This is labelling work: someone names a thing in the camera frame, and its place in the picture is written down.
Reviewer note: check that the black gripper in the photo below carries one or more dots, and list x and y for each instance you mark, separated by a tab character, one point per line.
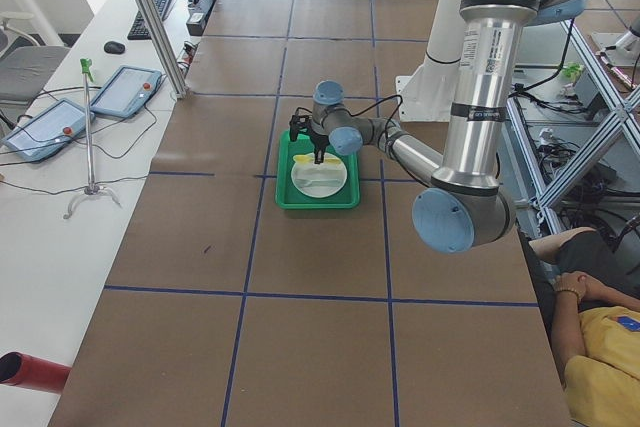
317	139

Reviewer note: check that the yellow plastic spoon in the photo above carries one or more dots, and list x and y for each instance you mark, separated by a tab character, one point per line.
310	159

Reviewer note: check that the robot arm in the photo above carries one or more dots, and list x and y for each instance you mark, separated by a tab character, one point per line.
469	63

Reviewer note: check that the white round plate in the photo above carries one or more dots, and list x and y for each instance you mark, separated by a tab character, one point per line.
323	171

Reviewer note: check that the pale green plastic fork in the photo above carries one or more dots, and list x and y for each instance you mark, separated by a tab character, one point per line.
303	183

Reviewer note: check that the green plastic tray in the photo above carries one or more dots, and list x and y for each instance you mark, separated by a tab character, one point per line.
288	197

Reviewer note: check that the brown paper table cover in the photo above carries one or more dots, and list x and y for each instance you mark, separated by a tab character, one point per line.
223	309

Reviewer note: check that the far blue teach pendant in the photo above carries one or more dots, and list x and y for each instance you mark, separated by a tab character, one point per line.
126	92

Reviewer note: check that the blue teach pendant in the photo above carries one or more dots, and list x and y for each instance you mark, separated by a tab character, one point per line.
48	132
126	92

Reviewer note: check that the black computer mouse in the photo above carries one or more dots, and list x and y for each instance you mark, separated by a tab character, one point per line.
113	47

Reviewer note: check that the reacher grabber tool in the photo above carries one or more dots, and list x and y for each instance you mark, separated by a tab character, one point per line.
93	189

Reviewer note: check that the near blue teach pendant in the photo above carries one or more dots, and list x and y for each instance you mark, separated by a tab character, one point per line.
48	132

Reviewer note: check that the person in black shirt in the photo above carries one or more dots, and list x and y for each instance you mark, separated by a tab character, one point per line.
576	250

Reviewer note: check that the grey office chair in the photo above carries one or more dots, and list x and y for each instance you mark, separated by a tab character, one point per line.
26	70

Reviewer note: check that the person in yellow shirt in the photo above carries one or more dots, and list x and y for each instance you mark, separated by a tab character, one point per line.
595	343

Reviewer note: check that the red cylinder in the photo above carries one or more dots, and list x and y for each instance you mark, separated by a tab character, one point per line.
29	372

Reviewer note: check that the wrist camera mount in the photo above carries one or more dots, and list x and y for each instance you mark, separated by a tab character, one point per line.
299	124

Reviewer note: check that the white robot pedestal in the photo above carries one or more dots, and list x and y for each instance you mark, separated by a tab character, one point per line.
428	93

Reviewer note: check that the aluminium frame post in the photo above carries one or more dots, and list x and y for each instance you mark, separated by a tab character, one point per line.
163	47

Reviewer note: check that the aluminium frame rack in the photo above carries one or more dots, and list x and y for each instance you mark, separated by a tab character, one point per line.
571	144

